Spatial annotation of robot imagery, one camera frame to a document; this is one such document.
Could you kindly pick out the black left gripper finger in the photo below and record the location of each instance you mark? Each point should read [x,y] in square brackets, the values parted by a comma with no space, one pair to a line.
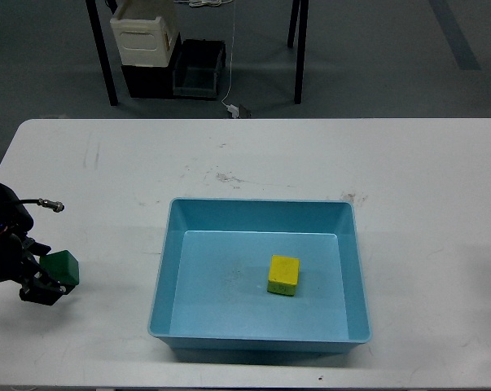
[34,249]
[39,287]

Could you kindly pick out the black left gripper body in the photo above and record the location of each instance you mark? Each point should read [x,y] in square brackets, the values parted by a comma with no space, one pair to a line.
[11,259]

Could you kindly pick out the green block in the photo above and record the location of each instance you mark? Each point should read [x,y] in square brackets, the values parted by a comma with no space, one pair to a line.
[62,266]

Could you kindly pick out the yellow block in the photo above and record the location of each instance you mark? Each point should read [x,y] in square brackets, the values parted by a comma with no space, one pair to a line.
[283,276]

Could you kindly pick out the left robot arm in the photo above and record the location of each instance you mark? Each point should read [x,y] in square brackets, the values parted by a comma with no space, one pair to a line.
[14,217]

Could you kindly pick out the light blue plastic box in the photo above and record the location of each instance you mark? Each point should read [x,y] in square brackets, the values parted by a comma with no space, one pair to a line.
[211,286]

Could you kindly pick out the black crate under cream crate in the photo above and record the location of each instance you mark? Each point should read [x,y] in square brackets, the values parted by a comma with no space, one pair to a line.
[152,82]

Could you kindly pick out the cream plastic crate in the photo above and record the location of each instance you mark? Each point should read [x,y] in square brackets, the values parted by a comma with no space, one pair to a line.
[145,32]

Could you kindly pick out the grey open bin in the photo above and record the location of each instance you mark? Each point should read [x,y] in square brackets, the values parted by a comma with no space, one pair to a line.
[197,71]

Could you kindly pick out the white power adapter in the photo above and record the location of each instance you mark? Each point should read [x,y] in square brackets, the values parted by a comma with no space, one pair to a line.
[233,111]

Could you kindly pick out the black table leg left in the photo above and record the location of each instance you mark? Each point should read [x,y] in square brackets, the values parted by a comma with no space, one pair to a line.
[101,49]

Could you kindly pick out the black table leg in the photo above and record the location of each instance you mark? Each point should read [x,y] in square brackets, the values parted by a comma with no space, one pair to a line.
[297,32]
[101,49]

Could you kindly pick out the black table leg right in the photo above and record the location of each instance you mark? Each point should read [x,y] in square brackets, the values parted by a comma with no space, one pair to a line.
[297,32]

